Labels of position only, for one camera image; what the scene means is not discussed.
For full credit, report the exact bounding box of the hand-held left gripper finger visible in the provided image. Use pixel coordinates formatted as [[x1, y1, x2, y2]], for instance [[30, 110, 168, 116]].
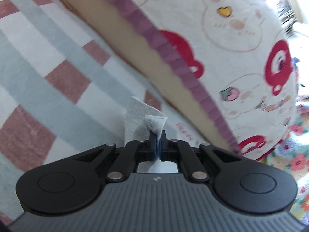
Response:
[[158, 130, 242, 183], [74, 130, 159, 183]]

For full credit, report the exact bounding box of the dark slatted object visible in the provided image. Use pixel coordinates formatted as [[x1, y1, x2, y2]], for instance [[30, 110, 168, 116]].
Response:
[[276, 3, 299, 36]]

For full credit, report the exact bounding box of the beige bed base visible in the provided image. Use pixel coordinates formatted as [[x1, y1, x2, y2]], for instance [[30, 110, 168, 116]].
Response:
[[41, 0, 240, 153]]

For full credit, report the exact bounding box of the plaid grey and red mat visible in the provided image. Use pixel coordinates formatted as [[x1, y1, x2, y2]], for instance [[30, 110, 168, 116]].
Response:
[[0, 0, 240, 226]]

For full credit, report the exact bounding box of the floral cloth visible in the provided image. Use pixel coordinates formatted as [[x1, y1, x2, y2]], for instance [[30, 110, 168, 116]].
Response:
[[262, 101, 309, 223]]

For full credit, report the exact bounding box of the white printed quilt purple ruffle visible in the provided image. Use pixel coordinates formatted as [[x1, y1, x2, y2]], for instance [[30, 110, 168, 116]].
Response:
[[89, 0, 299, 162]]

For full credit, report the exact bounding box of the white tissue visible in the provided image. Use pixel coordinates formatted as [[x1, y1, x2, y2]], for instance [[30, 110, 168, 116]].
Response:
[[124, 97, 179, 174]]

